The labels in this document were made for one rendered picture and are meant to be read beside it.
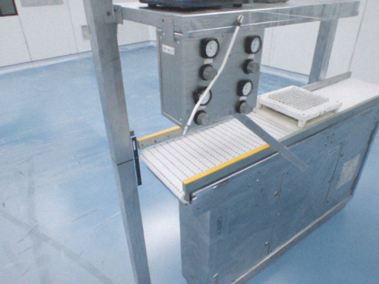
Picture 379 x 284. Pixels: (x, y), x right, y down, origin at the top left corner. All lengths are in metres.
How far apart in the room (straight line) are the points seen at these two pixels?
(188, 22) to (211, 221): 0.66
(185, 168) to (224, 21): 0.44
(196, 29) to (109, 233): 1.47
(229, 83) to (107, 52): 0.36
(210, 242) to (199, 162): 0.32
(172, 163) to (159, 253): 0.88
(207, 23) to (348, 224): 1.68
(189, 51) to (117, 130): 0.43
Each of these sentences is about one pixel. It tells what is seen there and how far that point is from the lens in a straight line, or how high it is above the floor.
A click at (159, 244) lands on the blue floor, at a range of 1.70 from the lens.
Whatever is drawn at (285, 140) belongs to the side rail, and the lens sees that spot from 0.97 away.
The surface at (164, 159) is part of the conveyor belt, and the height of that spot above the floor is 0.82.
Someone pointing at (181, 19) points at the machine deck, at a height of 1.25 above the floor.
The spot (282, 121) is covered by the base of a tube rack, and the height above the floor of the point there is 0.84.
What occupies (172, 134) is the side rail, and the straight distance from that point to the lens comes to 0.98.
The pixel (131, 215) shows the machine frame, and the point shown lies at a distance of 1.11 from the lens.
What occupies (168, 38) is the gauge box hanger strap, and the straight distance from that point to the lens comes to 0.57.
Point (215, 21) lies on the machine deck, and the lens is 0.58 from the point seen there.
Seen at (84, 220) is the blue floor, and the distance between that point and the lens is 1.94.
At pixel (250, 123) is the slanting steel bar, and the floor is 0.97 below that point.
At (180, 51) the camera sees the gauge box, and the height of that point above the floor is 1.19.
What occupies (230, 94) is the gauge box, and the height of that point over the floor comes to 1.08.
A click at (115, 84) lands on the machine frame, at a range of 0.84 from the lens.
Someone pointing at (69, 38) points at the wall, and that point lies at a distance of 5.94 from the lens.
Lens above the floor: 1.31
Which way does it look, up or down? 30 degrees down
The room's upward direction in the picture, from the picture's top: 1 degrees counter-clockwise
